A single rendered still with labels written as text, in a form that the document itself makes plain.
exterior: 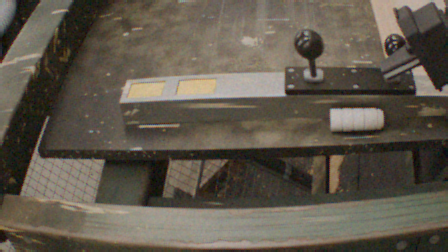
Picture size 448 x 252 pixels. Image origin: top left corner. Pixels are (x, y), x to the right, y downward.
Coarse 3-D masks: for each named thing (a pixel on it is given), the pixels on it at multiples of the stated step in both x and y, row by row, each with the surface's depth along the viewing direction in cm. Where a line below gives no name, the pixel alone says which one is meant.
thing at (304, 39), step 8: (304, 32) 71; (312, 32) 71; (296, 40) 71; (304, 40) 71; (312, 40) 71; (320, 40) 71; (296, 48) 72; (304, 48) 71; (312, 48) 71; (320, 48) 71; (304, 56) 72; (312, 56) 71; (312, 64) 77; (304, 72) 82; (312, 72) 79; (320, 72) 81; (312, 80) 81; (320, 80) 81
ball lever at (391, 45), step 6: (390, 36) 70; (396, 36) 69; (384, 42) 70; (390, 42) 69; (396, 42) 69; (402, 42) 69; (384, 48) 71; (390, 48) 69; (396, 48) 69; (390, 54) 70; (384, 78) 80; (396, 78) 79
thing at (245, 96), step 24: (264, 72) 86; (168, 96) 85; (192, 96) 84; (216, 96) 83; (240, 96) 83; (264, 96) 82; (288, 96) 82; (312, 96) 81; (336, 96) 81; (360, 96) 80; (384, 96) 79; (408, 96) 79; (432, 96) 78; (144, 120) 87; (168, 120) 86; (192, 120) 86; (216, 120) 86; (240, 120) 85
